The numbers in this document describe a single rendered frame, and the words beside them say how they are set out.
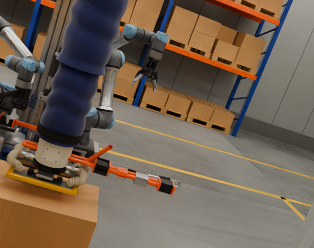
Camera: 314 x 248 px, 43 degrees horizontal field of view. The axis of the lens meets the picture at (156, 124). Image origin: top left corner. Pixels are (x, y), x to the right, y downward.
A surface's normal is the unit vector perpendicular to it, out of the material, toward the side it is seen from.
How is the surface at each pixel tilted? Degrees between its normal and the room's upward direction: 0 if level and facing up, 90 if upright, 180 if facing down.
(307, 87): 90
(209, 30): 90
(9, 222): 90
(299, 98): 90
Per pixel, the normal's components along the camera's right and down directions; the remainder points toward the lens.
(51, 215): 0.11, 0.28
